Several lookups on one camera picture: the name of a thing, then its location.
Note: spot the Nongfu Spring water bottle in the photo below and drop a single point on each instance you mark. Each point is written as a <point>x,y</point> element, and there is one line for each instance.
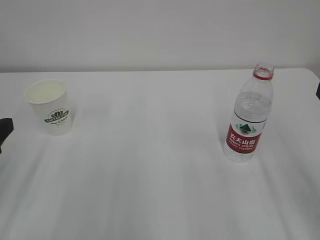
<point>251,110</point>

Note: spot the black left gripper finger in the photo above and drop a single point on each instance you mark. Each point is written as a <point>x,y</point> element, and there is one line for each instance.
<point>6,128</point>

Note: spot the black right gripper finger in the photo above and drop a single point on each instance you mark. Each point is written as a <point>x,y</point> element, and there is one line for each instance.
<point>318,91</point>

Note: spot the white paper cup green logo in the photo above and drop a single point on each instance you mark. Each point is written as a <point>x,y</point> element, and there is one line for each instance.
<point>49,101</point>

